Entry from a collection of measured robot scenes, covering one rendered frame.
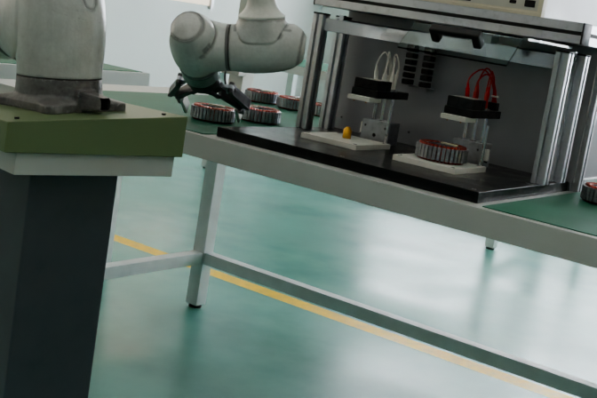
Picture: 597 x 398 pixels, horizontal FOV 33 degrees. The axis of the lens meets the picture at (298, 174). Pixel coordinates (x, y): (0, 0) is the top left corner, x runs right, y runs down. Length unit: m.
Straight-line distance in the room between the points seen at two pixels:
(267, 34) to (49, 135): 0.61
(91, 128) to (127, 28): 6.33
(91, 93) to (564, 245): 0.87
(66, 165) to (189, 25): 0.51
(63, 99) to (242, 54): 0.48
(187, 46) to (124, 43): 5.95
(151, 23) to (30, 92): 6.42
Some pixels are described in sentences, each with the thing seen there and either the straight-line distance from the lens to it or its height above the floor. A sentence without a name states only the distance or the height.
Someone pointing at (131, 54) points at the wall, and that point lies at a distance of 8.15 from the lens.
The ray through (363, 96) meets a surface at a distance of 2.32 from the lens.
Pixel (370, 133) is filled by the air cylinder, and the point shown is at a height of 0.79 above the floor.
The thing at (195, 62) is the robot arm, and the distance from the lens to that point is 2.17.
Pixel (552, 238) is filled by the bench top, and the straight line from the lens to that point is 1.82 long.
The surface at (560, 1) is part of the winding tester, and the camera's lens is 2.34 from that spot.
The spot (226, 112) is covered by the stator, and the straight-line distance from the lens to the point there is 2.47.
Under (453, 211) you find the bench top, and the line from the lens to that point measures 1.89.
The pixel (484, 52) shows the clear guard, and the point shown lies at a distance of 1.99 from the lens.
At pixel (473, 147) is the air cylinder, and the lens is 2.28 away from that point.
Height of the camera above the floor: 1.04
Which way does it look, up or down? 9 degrees down
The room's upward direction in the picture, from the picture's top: 9 degrees clockwise
